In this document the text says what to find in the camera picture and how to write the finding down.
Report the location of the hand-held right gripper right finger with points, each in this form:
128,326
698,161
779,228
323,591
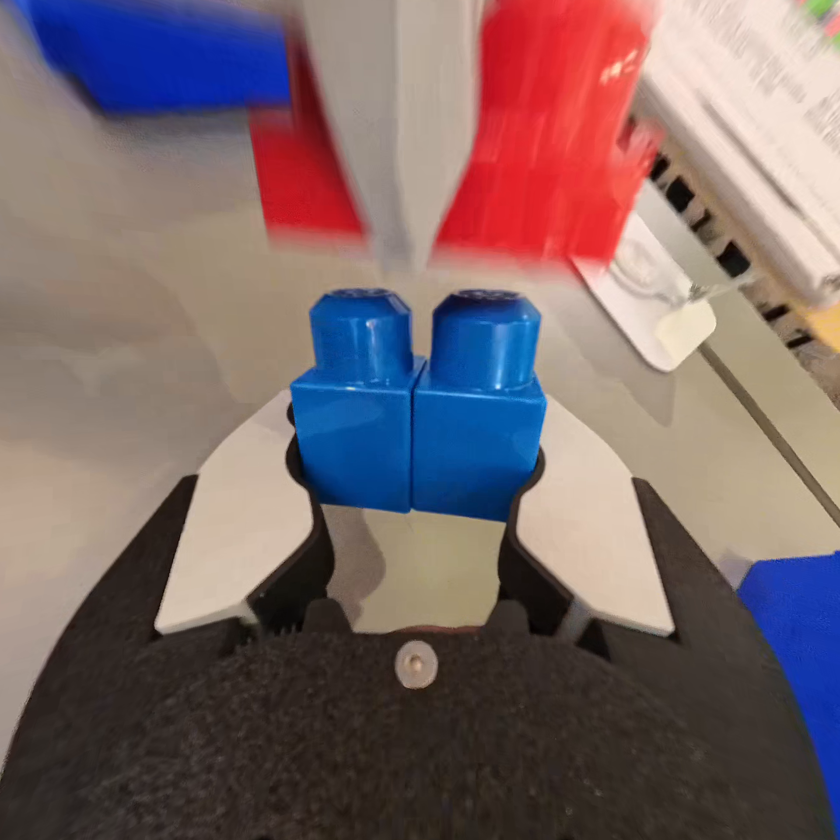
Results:
584,531

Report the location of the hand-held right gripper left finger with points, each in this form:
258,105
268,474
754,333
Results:
243,525

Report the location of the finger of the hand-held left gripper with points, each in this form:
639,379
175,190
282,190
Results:
400,98

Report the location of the blue single-stud toy block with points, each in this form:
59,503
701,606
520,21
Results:
479,446

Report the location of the red toy block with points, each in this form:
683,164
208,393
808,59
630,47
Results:
558,131

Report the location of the blue plastic storage bin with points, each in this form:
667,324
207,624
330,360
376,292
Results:
164,59
800,656

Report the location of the grey desk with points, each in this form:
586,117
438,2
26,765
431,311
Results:
131,328

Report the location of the person's right hand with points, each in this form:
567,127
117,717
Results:
439,631

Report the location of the white stand with wooden board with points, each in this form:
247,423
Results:
630,289

